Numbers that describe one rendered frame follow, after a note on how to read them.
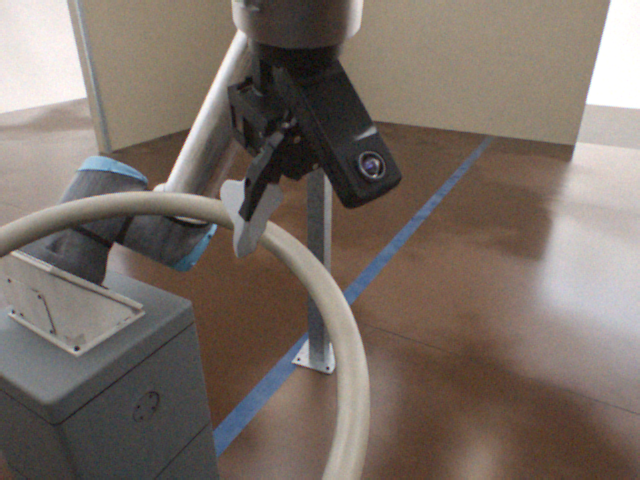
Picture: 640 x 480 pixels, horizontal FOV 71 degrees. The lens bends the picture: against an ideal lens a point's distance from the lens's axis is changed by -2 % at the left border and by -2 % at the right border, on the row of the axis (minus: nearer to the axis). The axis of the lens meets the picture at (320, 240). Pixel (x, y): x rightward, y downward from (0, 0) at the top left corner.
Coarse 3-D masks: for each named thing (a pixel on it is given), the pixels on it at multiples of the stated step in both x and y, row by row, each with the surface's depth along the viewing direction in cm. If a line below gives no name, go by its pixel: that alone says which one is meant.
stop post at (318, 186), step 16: (320, 176) 175; (320, 192) 178; (320, 208) 181; (320, 224) 184; (320, 240) 187; (320, 256) 191; (320, 320) 206; (320, 336) 210; (304, 352) 222; (320, 352) 214; (320, 368) 212
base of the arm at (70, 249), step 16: (48, 240) 95; (64, 240) 96; (80, 240) 98; (96, 240) 100; (48, 256) 94; (64, 256) 95; (80, 256) 97; (96, 256) 100; (80, 272) 97; (96, 272) 100
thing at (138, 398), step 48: (144, 288) 120; (0, 336) 102; (144, 336) 103; (192, 336) 118; (0, 384) 94; (48, 384) 89; (96, 384) 94; (144, 384) 106; (192, 384) 122; (0, 432) 111; (48, 432) 91; (96, 432) 96; (144, 432) 110; (192, 432) 127
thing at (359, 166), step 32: (288, 96) 33; (320, 96) 32; (352, 96) 33; (320, 128) 32; (352, 128) 33; (320, 160) 33; (352, 160) 32; (384, 160) 33; (352, 192) 32; (384, 192) 33
